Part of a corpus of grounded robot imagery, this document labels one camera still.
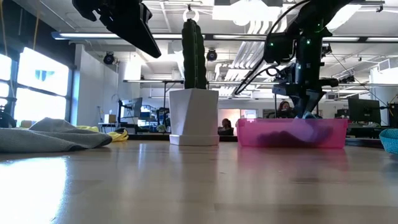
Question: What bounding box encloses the person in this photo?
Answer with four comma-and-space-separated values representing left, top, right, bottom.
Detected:
275, 100, 297, 119
217, 118, 234, 136

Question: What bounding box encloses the grey microfiber towel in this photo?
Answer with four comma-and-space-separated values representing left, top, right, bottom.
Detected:
0, 117, 113, 154

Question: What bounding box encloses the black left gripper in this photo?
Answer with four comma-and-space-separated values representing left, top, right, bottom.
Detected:
72, 0, 162, 59

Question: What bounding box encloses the yellow microfiber towel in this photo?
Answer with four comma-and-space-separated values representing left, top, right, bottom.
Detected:
76, 125, 129, 142

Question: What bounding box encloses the pink plastic bin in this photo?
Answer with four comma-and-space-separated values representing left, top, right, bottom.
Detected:
236, 118, 349, 149

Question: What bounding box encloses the black computer monitor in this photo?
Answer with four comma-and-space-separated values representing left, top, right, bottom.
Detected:
118, 97, 144, 118
347, 98, 382, 125

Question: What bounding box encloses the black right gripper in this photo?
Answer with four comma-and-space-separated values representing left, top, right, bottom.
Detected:
290, 77, 340, 119

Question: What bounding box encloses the black metal workstation frame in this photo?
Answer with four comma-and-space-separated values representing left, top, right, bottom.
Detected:
123, 79, 321, 121

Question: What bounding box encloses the white faceted plant pot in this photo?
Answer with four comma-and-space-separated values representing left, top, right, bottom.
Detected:
169, 88, 220, 146

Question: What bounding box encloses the black aluminium table frame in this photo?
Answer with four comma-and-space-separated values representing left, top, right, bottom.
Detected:
127, 133, 384, 149

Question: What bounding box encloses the green cactus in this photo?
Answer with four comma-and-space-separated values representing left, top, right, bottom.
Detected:
182, 18, 208, 90

